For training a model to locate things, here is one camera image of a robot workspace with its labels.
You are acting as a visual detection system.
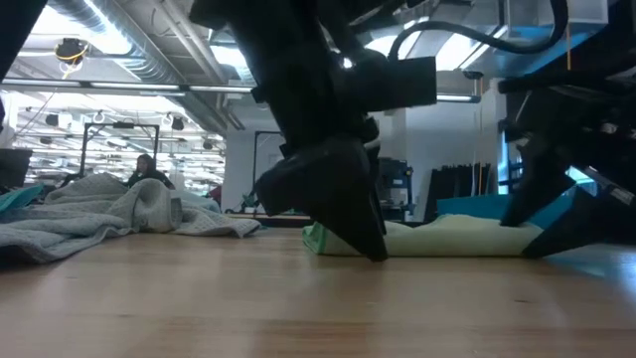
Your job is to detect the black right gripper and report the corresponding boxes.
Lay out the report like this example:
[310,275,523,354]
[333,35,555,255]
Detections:
[498,58,636,261]

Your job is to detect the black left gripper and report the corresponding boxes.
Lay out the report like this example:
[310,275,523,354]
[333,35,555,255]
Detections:
[188,0,409,264]

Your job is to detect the light green microfiber towel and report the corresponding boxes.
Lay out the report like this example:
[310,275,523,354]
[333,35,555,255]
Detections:
[302,213,546,259]

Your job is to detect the grey waffle microfiber towel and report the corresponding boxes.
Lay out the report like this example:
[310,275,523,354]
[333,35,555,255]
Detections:
[0,201,262,265]
[44,172,183,235]

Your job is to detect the pale blue microfiber towel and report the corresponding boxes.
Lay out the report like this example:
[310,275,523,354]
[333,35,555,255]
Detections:
[171,189,223,213]

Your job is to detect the blue plastic bin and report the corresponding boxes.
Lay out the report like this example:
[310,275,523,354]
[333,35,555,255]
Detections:
[436,181,597,231]

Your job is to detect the person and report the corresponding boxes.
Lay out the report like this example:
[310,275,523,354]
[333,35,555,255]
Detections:
[126,153,175,190]

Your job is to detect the long linear ceiling light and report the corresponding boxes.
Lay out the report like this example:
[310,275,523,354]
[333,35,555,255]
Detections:
[0,78,481,103]

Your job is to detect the black monitor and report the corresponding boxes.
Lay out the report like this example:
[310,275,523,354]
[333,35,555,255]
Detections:
[0,147,34,193]

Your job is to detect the black wall panels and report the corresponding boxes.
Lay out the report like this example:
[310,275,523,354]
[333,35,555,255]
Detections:
[429,163,493,215]

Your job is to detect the black gantry frame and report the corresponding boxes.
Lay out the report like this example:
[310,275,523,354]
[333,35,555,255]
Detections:
[79,122,161,180]
[251,129,284,200]

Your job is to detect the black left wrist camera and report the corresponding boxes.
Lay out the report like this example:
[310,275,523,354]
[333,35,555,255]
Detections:
[347,56,438,113]

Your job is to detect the black ceiling cable reel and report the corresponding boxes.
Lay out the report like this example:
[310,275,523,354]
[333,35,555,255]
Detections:
[54,37,90,66]

